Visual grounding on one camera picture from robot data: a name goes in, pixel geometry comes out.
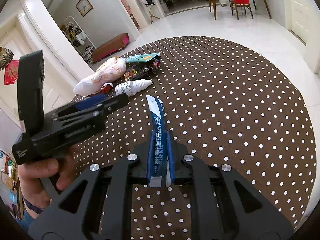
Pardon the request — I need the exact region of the blue white toothpaste tube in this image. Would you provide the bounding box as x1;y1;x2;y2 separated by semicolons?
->
146;95;170;188

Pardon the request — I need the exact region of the red white small wrapper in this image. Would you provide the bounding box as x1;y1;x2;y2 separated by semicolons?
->
99;83;114;94

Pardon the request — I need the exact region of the person's left hand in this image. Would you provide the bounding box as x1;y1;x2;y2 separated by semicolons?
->
18;145;80;209

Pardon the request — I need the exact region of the white orange plastic bag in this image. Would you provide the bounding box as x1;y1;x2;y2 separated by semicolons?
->
73;57;126;96

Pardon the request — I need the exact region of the white small plastic bottle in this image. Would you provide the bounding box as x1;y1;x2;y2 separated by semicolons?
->
115;79;153;96

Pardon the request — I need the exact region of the dark colourful snack bag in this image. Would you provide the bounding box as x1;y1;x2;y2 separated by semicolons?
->
124;56;161;81

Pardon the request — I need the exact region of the red brown bench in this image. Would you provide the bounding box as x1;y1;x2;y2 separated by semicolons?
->
92;33;130;62

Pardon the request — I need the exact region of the white clothes rack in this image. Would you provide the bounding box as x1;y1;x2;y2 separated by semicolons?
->
60;16;96;66

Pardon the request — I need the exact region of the teal paper packet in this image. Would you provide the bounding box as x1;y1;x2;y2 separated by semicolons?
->
125;53;161;63

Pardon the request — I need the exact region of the white far door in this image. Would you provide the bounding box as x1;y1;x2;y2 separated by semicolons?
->
290;0;310;43

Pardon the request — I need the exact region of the framed wall picture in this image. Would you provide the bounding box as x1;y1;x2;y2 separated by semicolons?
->
76;0;93;17

